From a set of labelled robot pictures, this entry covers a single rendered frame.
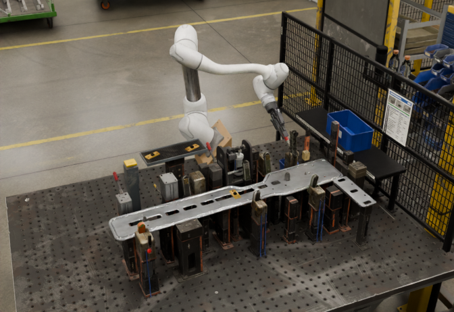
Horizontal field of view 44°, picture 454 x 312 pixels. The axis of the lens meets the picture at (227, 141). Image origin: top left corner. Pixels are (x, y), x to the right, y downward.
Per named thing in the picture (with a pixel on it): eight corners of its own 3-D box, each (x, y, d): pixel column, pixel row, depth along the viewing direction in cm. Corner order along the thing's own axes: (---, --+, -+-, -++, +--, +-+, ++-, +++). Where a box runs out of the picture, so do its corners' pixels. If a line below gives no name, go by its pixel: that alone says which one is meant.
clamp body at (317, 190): (311, 245, 327) (316, 196, 310) (300, 233, 336) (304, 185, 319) (324, 240, 331) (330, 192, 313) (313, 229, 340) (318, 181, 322)
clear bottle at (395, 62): (390, 84, 342) (395, 53, 332) (383, 80, 347) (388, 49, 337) (398, 82, 345) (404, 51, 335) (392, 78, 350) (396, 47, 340)
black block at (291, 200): (288, 247, 326) (291, 206, 311) (279, 236, 334) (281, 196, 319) (300, 243, 329) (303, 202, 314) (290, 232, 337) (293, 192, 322)
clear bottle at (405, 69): (401, 90, 335) (407, 59, 325) (394, 86, 340) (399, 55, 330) (410, 88, 337) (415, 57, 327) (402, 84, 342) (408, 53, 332)
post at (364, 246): (361, 251, 322) (367, 210, 308) (350, 240, 331) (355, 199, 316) (370, 248, 325) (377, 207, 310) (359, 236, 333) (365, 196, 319)
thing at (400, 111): (405, 148, 333) (414, 101, 317) (380, 132, 350) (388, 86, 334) (408, 148, 333) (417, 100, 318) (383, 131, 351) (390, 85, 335)
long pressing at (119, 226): (118, 245, 284) (117, 243, 283) (106, 220, 301) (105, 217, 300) (345, 177, 335) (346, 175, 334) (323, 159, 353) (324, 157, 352)
